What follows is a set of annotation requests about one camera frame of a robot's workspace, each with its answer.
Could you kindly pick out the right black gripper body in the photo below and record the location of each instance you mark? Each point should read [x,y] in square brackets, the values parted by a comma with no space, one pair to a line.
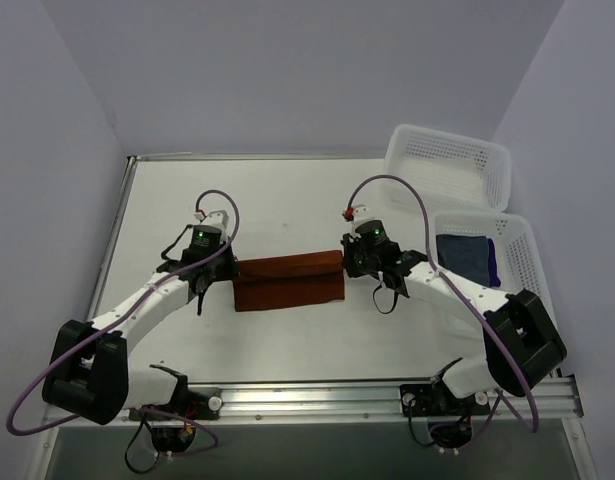
[353,257]

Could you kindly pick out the orange brown towel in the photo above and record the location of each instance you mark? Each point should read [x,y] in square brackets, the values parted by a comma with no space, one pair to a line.
[289,281]

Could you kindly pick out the blue denim towel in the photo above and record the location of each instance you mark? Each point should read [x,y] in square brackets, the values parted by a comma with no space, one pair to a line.
[465,256]

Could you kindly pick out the purple towel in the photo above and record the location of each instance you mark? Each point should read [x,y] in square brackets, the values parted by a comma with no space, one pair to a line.
[494,279]

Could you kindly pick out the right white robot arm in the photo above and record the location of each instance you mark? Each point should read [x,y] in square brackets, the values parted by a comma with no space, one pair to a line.
[521,342]

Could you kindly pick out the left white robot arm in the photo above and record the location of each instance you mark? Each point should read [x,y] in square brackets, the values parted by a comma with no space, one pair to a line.
[94,378]

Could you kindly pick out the white source basket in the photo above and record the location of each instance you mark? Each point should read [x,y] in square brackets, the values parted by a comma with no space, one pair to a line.
[451,171]

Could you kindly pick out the white stacking basket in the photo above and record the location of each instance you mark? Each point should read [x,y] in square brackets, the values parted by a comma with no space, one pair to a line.
[519,263]

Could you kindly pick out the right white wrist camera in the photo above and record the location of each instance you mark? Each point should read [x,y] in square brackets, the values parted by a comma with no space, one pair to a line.
[358,213]

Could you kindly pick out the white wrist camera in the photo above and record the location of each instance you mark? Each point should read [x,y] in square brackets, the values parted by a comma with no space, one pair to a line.
[217,219]
[358,213]

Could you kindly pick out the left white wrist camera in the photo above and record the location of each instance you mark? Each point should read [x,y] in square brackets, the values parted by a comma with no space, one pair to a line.
[217,219]

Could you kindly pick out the aluminium mounting rail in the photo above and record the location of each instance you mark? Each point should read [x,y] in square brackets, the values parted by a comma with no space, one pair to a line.
[333,401]

